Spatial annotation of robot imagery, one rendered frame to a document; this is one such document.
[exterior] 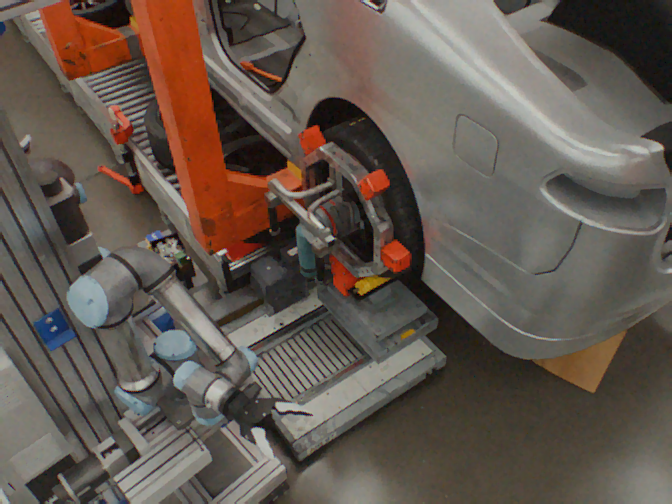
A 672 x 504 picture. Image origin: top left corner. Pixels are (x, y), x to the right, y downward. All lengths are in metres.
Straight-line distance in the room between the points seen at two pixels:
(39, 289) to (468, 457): 1.88
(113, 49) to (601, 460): 3.61
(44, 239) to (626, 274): 1.53
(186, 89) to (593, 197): 1.44
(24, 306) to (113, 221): 2.32
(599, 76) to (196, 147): 1.84
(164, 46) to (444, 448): 1.95
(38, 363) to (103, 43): 2.86
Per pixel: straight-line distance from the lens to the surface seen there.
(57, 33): 4.35
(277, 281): 2.95
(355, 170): 2.33
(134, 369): 1.84
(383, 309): 3.03
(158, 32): 2.33
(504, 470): 2.90
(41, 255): 1.73
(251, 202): 2.90
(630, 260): 1.89
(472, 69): 1.84
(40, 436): 2.08
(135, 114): 4.47
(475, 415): 3.01
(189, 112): 2.49
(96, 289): 1.60
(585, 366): 3.27
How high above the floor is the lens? 2.56
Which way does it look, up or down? 45 degrees down
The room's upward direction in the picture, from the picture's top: 3 degrees counter-clockwise
